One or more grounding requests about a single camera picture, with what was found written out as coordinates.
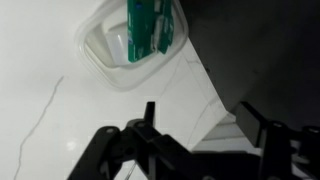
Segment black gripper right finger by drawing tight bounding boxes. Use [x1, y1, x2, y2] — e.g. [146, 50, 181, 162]
[234, 101, 320, 180]

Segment small clear container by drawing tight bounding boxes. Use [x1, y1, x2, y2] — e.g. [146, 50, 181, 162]
[74, 0, 189, 92]

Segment black box appliance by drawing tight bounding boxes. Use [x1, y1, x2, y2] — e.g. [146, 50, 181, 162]
[181, 0, 320, 133]

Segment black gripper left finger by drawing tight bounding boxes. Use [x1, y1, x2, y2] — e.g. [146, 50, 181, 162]
[66, 101, 201, 180]

